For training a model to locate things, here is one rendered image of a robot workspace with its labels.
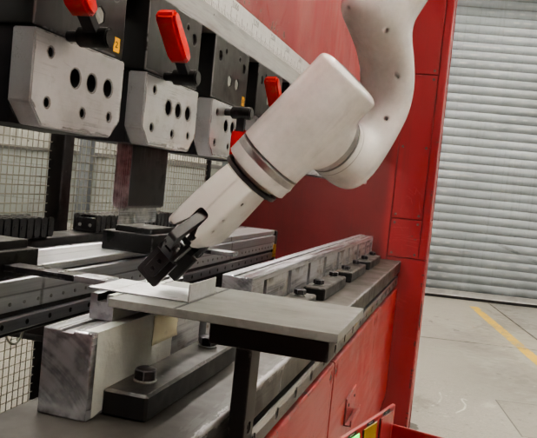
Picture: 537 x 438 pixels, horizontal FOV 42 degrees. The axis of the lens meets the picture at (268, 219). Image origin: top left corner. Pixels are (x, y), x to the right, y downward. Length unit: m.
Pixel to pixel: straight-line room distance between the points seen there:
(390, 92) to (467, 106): 7.67
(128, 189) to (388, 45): 0.34
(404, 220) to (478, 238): 5.58
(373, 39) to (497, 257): 7.80
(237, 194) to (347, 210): 2.22
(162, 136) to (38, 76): 0.24
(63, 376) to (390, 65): 0.50
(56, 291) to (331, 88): 0.62
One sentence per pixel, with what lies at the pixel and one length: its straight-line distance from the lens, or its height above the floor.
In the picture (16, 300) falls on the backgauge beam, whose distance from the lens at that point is 1.10.
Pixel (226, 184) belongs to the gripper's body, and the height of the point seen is 1.14.
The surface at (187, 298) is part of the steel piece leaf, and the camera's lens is 0.83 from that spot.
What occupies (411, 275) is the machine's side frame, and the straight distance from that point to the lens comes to 2.96.
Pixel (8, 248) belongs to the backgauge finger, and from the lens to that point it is 1.00.
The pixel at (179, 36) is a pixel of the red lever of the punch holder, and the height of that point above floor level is 1.29.
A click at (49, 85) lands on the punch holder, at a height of 1.21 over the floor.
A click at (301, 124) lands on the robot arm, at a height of 1.21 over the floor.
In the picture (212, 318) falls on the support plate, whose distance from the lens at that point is 0.76.
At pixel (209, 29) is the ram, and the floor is 1.34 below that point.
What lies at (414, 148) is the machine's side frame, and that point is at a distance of 2.96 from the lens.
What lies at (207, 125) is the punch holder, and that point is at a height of 1.22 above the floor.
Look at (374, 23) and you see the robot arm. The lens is 0.81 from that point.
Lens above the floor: 1.15
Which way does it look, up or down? 3 degrees down
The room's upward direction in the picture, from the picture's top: 6 degrees clockwise
